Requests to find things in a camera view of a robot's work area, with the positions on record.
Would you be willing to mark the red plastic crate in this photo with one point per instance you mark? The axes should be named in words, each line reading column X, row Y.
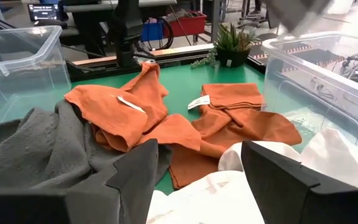
column 188, row 25

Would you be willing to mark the black hazard-striped floor mat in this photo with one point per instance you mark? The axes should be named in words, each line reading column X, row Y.
column 322, row 55

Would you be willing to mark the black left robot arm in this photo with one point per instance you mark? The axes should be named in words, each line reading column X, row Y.
column 126, row 31

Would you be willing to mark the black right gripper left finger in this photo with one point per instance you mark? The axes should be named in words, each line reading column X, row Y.
column 138, row 180

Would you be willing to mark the black metal table frame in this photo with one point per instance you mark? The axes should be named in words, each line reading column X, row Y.
column 104, row 70

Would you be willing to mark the orange cloth towel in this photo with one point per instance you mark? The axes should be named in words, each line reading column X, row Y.
column 244, row 124
column 110, row 118

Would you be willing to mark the grey waffle towel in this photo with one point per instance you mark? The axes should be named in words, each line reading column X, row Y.
column 42, row 149

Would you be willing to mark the white waffle towel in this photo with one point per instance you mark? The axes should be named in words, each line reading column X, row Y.
column 331, row 155

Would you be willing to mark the potted succulent plant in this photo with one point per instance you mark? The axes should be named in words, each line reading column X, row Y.
column 232, row 56

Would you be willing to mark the lit tablet screen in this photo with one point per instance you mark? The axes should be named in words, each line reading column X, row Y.
column 43, row 12

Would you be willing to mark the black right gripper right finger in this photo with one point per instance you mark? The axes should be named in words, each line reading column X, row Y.
column 275, row 186

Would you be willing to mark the blue plastic crate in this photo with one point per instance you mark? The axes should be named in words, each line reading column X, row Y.
column 151, row 31

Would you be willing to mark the clear plastic bin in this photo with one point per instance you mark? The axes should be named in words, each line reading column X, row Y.
column 51, row 62
column 322, row 77

